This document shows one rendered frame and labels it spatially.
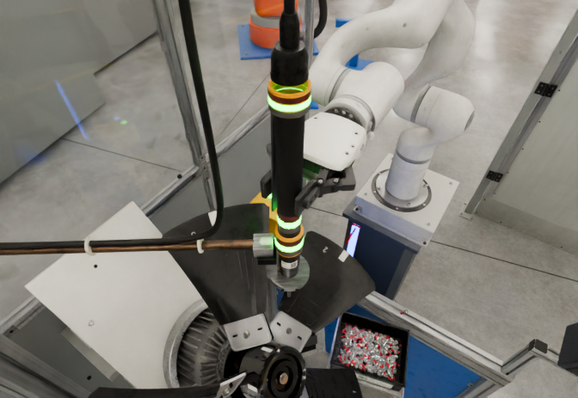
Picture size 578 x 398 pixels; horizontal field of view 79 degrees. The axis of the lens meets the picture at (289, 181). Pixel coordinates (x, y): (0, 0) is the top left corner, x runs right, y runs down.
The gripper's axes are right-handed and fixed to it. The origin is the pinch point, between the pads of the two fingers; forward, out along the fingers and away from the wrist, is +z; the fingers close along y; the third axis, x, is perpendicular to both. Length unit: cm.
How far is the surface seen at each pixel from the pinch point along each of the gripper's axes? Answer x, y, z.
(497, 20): -171, 15, -559
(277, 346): -39.5, -1.6, 6.6
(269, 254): -12.6, 1.3, 3.1
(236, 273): -30.4, 11.5, 1.9
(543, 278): -167, -90, -149
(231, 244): -11.2, 6.6, 5.5
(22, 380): -67, 55, 42
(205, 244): -11.1, 9.8, 7.7
